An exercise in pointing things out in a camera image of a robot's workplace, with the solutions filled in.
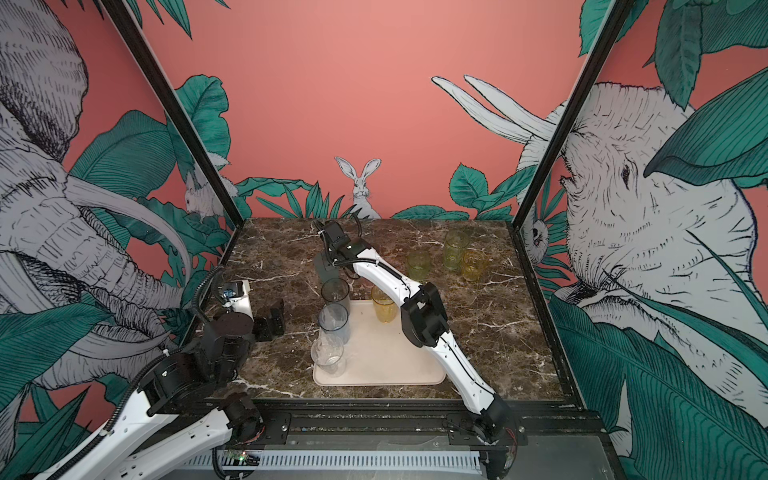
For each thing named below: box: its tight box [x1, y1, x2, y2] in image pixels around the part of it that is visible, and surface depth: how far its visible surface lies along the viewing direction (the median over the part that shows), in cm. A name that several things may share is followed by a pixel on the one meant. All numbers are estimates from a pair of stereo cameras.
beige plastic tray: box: [313, 300, 445, 386], surface depth 86 cm
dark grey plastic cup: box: [321, 278, 351, 310], surface depth 88 cm
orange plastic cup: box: [371, 285, 399, 324], surface depth 94 cm
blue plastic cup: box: [318, 302, 351, 344], surface depth 86 cm
